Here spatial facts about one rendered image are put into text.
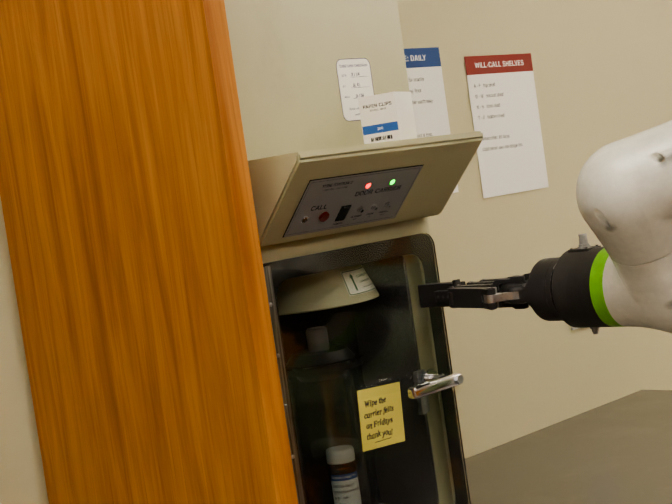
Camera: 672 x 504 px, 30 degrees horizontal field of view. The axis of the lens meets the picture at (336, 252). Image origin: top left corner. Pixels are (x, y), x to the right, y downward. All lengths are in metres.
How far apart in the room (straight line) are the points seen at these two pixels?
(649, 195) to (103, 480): 0.78
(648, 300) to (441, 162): 0.35
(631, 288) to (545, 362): 1.21
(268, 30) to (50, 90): 0.29
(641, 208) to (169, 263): 0.53
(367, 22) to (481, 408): 1.00
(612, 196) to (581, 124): 1.44
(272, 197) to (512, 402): 1.18
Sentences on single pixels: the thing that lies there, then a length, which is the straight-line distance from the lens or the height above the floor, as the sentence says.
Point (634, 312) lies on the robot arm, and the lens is 1.40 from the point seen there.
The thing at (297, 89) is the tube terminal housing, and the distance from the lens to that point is 1.54.
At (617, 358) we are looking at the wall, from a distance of 2.78.
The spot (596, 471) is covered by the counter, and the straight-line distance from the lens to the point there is 2.15.
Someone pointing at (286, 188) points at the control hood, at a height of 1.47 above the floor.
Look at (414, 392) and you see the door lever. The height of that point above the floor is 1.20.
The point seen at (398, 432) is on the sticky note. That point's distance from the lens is 1.61.
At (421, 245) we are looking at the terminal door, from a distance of 1.65.
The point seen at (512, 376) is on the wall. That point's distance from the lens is 2.49.
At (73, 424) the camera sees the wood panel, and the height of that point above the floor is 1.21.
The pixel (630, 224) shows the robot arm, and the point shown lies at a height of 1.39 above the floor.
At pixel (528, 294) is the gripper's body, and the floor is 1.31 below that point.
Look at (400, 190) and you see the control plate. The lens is 1.55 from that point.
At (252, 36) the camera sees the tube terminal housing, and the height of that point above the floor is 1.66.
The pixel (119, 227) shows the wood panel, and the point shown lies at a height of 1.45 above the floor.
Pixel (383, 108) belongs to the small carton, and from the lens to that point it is 1.54.
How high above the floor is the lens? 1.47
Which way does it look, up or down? 3 degrees down
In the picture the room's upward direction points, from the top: 8 degrees counter-clockwise
